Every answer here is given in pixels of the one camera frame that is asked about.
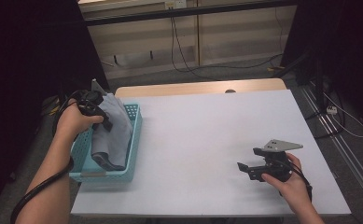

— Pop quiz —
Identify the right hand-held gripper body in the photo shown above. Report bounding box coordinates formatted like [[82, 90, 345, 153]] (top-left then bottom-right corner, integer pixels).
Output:
[[247, 138, 304, 183]]

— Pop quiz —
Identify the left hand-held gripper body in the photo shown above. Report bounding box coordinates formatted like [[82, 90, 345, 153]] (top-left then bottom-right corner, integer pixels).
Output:
[[76, 78, 107, 117]]

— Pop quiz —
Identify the light blue tank top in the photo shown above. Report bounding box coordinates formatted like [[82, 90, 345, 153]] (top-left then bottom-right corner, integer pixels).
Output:
[[90, 92, 133, 172]]

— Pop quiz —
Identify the turquoise plastic basket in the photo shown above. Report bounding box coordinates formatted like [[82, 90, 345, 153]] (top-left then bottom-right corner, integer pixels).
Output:
[[68, 103, 144, 184]]

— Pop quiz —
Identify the person's left hand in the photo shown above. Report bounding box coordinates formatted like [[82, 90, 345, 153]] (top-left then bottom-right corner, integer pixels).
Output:
[[55, 102, 105, 145]]

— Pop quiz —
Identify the person's right hand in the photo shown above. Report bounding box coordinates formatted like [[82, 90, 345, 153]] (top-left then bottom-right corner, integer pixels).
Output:
[[261, 152, 311, 211]]

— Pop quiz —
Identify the white table cover sheet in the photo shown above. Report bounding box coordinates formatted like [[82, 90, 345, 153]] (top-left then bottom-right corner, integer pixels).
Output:
[[70, 89, 352, 217]]

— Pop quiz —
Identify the light wooden table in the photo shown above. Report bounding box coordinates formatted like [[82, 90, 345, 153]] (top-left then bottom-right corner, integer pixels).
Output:
[[113, 77, 287, 99]]

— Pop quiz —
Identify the black curtain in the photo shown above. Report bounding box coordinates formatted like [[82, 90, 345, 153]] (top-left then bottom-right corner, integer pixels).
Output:
[[0, 0, 110, 217], [280, 0, 363, 132]]

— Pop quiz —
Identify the yellow floor marker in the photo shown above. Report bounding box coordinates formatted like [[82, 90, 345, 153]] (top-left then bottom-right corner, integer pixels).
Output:
[[266, 64, 286, 73]]

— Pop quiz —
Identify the black horizontal beam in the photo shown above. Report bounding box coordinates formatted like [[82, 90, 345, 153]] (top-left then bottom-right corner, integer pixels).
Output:
[[84, 0, 299, 27]]

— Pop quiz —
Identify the yellow floor cable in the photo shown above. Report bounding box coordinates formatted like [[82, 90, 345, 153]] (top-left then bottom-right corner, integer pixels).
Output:
[[48, 97, 61, 118]]

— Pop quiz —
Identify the right hand-held gripper black cable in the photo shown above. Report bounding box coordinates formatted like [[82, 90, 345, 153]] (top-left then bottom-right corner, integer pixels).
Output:
[[281, 158, 314, 202]]

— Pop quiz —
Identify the black floor cable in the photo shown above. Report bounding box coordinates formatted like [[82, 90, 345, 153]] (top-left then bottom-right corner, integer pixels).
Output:
[[304, 92, 347, 140]]

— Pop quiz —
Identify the aluminium floor rail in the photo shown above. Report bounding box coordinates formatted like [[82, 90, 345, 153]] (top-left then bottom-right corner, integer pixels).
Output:
[[299, 82, 363, 213]]

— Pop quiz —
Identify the white floor cable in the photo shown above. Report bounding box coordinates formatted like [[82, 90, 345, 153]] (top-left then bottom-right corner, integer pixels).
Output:
[[322, 91, 363, 139]]

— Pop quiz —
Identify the black wall cable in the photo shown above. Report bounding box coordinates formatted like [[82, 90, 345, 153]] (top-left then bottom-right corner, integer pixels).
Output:
[[171, 15, 284, 73], [169, 15, 224, 82]]

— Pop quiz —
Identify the white wall socket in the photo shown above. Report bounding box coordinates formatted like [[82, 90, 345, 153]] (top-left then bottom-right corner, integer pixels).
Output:
[[164, 0, 188, 9]]

